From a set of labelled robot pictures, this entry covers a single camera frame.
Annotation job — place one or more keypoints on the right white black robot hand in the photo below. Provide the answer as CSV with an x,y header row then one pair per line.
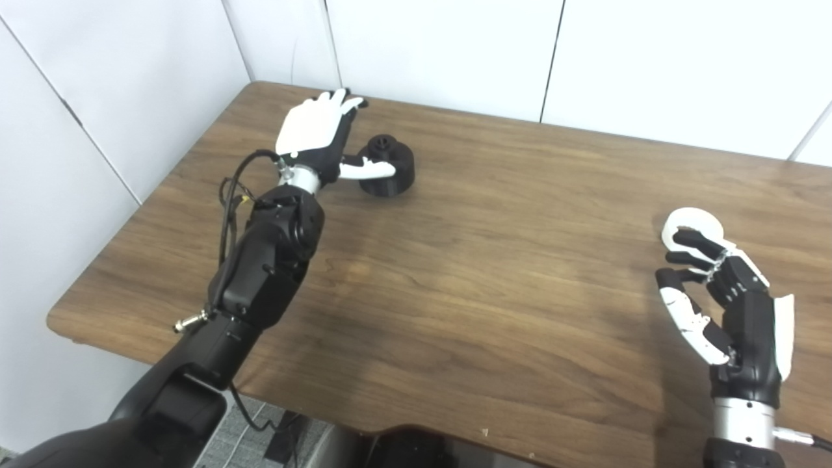
x,y
747,325

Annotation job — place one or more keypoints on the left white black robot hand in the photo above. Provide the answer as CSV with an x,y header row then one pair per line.
x,y
309,127

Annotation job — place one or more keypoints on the round black plastic part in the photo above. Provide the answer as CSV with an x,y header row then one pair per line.
x,y
390,185

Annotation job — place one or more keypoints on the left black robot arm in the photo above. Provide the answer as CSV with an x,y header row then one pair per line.
x,y
260,279

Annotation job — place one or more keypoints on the black table foot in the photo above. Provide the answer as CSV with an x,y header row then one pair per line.
x,y
283,442

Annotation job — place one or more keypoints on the glossy black robot torso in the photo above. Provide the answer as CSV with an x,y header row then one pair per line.
x,y
416,448

